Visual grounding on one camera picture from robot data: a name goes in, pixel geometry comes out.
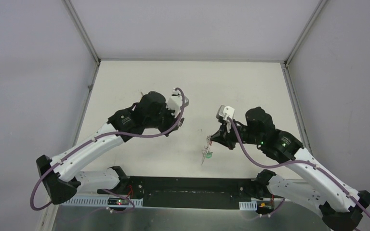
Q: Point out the perforated metal ring plate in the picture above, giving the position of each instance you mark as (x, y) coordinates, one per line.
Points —
(206, 149)

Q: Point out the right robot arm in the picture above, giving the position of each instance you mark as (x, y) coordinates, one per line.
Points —
(296, 174)

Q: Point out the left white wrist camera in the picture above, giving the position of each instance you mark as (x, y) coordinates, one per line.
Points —
(175, 102)

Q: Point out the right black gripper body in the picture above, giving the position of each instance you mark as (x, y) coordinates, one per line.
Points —
(243, 132)

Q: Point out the white slotted cable duct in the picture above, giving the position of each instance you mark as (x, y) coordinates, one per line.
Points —
(97, 201)

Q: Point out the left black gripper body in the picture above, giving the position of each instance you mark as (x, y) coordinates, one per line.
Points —
(169, 124)

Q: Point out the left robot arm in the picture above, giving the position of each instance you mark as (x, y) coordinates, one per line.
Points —
(62, 175)

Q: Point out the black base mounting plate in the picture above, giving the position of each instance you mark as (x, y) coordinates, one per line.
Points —
(199, 193)

